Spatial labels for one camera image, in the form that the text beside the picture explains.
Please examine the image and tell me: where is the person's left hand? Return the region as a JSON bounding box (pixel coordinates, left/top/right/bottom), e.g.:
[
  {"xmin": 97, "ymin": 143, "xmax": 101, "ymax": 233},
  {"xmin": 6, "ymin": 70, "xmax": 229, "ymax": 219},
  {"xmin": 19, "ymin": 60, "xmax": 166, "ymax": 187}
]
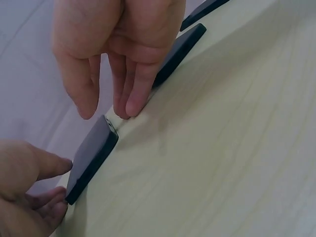
[{"xmin": 0, "ymin": 139, "xmax": 74, "ymax": 237}]

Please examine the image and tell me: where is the person's right hand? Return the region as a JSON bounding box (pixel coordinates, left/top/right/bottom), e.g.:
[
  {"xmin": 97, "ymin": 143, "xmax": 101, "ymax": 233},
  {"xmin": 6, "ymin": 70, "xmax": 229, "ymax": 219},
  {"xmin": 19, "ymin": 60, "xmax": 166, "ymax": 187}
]
[{"xmin": 52, "ymin": 0, "xmax": 187, "ymax": 120}]

